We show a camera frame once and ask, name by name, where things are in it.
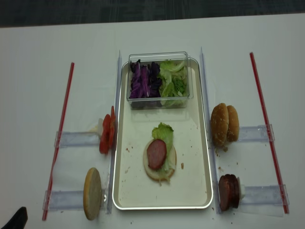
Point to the meat patty slice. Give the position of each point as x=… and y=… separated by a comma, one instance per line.
x=224, y=186
x=234, y=191
x=156, y=154

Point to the lettuce leaf on bun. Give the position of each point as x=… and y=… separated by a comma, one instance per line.
x=164, y=132

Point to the shredded green lettuce pile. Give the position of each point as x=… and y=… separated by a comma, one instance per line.
x=174, y=83

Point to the rear tomato slice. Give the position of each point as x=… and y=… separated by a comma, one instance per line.
x=112, y=126

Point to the tomato slice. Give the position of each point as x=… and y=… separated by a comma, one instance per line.
x=112, y=126
x=104, y=140

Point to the white tomato backstop block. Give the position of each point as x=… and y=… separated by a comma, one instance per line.
x=99, y=127

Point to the front tomato slice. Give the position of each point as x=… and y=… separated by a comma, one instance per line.
x=104, y=140

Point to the shredded purple cabbage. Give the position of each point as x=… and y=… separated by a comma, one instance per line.
x=145, y=82

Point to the clear plastic salad container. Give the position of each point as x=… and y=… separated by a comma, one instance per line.
x=148, y=58

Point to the bottom bun on tray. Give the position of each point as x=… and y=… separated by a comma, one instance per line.
x=155, y=174

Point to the front sesame bun top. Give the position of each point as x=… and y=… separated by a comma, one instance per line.
x=219, y=124

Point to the sesame bun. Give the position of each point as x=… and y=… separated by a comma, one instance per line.
x=219, y=124
x=233, y=126

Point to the cream metal serving tray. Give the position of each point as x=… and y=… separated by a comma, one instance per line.
x=190, y=187

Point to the rear sesame bun top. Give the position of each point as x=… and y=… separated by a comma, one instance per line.
x=233, y=126

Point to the upright bun half left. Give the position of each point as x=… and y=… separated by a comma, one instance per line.
x=92, y=194

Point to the left red strip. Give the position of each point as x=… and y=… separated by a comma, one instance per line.
x=56, y=150

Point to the red strip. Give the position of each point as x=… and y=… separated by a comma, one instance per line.
x=272, y=145
x=56, y=150

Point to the white patty backstop block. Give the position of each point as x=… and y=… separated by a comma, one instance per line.
x=241, y=189

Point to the right red strip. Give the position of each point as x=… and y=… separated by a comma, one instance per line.
x=272, y=145

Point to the black object bottom left corner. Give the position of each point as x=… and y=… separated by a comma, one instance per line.
x=18, y=220

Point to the clear tomato holder rail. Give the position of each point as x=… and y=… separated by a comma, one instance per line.
x=76, y=139

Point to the clear bun holder rail right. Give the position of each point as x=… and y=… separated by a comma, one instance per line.
x=260, y=133

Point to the clear bun holder rail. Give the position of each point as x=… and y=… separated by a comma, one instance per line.
x=63, y=200
x=260, y=133

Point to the clear bun holder rail left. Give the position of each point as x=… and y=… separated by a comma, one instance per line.
x=63, y=200

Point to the clear patty holder rail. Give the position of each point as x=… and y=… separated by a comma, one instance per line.
x=263, y=195

